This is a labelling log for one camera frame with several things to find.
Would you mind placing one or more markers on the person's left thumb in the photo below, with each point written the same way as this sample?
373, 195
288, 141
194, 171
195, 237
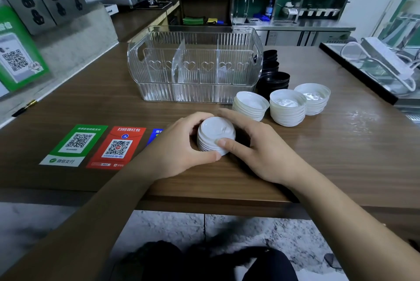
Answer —
205, 156

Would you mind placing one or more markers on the person's right hand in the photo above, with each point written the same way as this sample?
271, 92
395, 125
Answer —
265, 156

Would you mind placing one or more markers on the green code sign stand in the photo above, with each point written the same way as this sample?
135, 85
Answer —
18, 54

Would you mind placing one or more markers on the person's left forearm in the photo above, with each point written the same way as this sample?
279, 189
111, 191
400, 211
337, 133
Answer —
82, 225

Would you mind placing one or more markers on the person's right thumb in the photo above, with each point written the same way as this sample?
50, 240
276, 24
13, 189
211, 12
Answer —
231, 145

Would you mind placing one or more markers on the person's dark trousers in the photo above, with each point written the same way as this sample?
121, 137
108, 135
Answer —
210, 264

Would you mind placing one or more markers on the yellow sponge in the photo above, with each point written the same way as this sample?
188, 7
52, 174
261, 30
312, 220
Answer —
212, 20

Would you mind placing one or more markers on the black drip tray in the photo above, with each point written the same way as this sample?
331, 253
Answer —
154, 4

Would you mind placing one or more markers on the stack of white lids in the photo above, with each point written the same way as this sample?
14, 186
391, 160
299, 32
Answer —
313, 97
215, 131
288, 107
251, 103

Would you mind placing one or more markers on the metal wall socket plate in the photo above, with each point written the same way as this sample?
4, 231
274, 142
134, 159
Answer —
31, 10
64, 2

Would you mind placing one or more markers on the green folded cloth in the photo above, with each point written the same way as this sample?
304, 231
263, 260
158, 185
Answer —
193, 21

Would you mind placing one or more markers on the dark wooden cabinet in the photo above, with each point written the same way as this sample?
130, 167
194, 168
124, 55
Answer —
205, 7

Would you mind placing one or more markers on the white power strip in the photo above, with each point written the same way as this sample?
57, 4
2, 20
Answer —
389, 56

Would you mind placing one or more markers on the stainless steel counter cabinet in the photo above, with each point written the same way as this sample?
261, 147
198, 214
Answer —
295, 33

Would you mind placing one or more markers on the person's left hand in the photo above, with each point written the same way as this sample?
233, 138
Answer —
170, 149

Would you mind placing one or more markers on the clear plastic organizer box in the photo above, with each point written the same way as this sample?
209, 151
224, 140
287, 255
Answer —
197, 67

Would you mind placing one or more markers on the person's right forearm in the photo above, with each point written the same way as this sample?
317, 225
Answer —
354, 228

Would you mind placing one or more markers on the black pen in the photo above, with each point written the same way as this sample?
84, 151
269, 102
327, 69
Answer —
23, 108

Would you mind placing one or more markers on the glass display case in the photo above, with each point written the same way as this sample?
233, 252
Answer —
364, 71

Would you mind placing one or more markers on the red code sticker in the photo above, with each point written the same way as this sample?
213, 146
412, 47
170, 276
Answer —
116, 148

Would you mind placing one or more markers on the green code sticker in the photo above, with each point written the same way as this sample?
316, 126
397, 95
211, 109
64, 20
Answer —
77, 143

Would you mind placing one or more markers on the blue-capped bottle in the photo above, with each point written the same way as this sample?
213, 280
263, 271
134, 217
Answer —
269, 8

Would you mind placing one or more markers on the blue sticker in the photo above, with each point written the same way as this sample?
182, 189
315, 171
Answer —
154, 136

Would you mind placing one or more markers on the small white box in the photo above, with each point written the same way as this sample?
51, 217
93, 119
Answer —
111, 9

